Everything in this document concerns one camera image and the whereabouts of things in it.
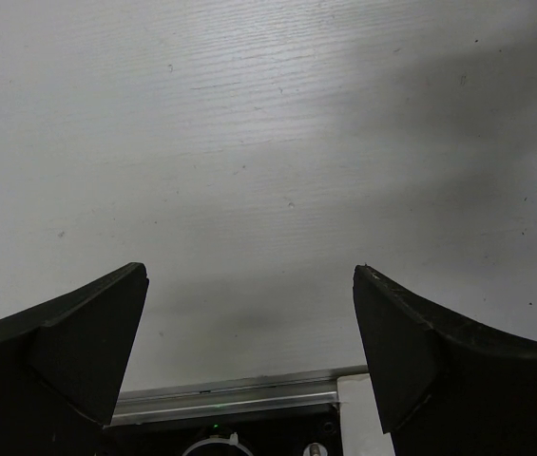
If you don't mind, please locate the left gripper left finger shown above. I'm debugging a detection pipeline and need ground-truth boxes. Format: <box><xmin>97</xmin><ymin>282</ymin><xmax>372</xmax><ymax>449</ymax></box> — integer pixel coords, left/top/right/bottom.
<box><xmin>0</xmin><ymin>262</ymin><xmax>149</xmax><ymax>455</ymax></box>

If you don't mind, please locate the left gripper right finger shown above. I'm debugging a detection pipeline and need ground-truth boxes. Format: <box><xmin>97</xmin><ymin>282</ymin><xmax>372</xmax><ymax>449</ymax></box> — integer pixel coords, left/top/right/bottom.
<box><xmin>353</xmin><ymin>265</ymin><xmax>537</xmax><ymax>455</ymax></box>

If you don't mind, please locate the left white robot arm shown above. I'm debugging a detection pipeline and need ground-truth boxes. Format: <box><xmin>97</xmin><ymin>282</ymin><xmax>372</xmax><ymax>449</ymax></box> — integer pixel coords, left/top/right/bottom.
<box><xmin>0</xmin><ymin>263</ymin><xmax>537</xmax><ymax>455</ymax></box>

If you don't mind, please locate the aluminium table rail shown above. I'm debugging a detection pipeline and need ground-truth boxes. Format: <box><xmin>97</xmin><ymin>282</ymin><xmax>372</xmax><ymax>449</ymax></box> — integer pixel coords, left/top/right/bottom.
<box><xmin>110</xmin><ymin>366</ymin><xmax>368</xmax><ymax>427</ymax></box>

